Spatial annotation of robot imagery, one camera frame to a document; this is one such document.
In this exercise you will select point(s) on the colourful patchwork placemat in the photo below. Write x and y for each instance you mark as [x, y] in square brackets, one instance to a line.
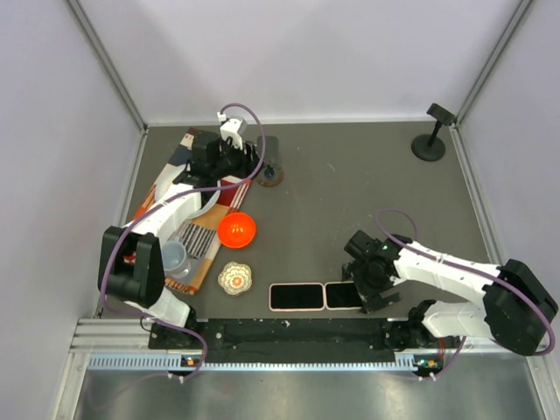
[199, 234]

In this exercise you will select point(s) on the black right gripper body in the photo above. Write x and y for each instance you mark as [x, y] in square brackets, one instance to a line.
[369, 283]

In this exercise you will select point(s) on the orange plastic bowl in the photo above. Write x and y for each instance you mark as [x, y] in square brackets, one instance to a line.
[236, 230]

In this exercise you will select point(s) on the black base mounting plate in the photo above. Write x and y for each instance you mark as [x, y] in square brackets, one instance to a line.
[313, 340]

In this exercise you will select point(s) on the grey phone stand wooden base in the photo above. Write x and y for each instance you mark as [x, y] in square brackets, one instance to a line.
[272, 172]

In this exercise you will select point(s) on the pink-cased phone on table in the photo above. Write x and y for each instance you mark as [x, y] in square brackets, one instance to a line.
[296, 297]

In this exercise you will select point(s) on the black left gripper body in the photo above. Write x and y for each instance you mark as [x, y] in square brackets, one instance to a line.
[231, 161]

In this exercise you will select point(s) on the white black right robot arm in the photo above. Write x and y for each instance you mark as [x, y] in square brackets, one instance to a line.
[504, 303]

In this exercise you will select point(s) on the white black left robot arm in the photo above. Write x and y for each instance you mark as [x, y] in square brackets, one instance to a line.
[205, 167]

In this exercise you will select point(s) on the aluminium frame rail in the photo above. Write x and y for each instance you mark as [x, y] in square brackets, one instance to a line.
[129, 344]

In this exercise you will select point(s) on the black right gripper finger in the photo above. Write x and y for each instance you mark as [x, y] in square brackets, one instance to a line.
[347, 271]
[374, 303]

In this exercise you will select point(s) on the crocheted flower coaster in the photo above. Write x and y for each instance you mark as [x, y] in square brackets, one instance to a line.
[235, 278]

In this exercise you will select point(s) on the white round plate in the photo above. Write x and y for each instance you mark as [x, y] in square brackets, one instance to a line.
[174, 180]

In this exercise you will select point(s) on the white-cased smartphone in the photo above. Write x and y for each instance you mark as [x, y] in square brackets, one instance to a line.
[342, 296]

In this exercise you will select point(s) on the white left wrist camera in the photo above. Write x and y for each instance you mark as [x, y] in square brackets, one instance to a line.
[231, 129]

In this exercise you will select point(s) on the black round-base camera stand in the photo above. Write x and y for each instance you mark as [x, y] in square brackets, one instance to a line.
[429, 147]

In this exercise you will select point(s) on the grey ceramic cup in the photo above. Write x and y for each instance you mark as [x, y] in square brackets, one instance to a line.
[175, 260]

